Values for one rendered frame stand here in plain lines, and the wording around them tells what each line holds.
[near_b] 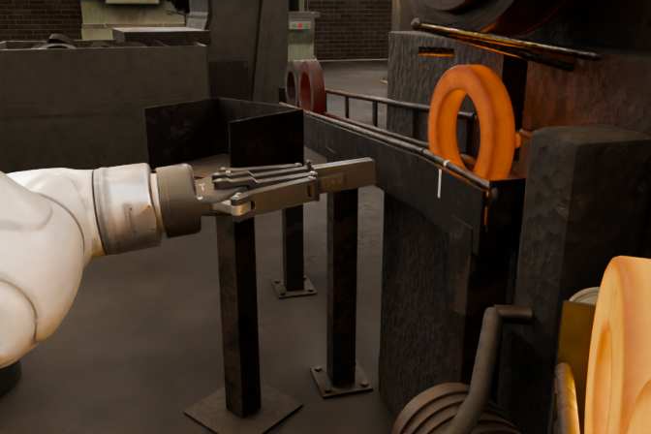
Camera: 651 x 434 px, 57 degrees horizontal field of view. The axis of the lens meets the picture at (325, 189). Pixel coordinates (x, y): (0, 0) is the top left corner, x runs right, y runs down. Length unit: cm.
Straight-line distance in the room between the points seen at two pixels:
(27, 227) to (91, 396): 122
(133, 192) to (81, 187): 5
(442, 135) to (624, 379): 63
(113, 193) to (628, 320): 46
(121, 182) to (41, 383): 120
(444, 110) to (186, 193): 43
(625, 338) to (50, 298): 36
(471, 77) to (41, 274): 57
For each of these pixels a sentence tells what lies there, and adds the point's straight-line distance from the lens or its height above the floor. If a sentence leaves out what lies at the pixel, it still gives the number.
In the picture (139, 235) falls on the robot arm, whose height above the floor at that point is 70.
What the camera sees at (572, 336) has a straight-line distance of 47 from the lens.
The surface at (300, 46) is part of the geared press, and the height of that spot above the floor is 37.
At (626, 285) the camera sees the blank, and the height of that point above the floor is 78.
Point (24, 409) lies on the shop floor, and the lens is 170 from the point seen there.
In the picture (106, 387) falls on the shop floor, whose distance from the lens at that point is 170.
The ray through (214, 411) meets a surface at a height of 1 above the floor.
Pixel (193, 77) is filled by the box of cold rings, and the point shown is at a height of 59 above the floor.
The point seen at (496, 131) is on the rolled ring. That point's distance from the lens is 78.
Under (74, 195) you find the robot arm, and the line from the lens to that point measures 61.
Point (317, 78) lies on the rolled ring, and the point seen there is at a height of 74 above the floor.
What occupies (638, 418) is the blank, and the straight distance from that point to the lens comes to 29.
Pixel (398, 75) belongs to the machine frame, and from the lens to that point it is 125.
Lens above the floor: 92
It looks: 17 degrees down
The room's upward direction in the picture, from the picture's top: straight up
